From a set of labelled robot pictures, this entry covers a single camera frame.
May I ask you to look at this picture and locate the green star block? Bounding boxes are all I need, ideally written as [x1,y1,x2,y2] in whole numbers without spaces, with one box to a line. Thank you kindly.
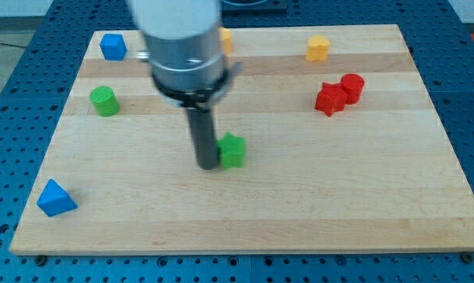
[218,132,246,170]

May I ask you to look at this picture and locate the yellow block behind arm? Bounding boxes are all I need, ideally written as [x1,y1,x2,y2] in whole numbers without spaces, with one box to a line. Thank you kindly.
[219,28,232,55]

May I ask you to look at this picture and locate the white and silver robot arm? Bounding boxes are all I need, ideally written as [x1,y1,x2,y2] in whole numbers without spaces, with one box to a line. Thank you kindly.
[128,0,242,110]

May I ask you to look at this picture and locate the wooden board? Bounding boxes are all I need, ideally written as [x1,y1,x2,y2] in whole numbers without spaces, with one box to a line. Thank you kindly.
[9,24,474,255]

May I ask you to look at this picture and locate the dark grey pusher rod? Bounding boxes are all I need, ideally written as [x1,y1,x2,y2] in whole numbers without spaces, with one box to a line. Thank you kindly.
[186,108,219,170]

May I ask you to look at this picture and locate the red star block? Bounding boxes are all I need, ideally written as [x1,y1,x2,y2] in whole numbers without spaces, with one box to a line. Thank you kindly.
[314,83,347,116]

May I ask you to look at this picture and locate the yellow heart block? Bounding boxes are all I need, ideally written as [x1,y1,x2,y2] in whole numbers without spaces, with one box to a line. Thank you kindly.
[305,35,331,61]

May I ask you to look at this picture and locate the red cylinder block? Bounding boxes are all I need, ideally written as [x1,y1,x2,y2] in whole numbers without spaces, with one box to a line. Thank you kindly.
[340,73,365,105]

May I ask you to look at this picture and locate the green cylinder block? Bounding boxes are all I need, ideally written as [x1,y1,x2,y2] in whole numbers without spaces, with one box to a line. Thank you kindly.
[90,86,119,117]

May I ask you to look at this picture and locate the blue hexagon block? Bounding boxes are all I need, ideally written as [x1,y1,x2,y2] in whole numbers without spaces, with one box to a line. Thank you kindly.
[99,33,127,61]

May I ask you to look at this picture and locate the blue triangle block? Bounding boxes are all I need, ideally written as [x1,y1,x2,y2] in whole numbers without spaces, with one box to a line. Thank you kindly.
[36,179,78,217]

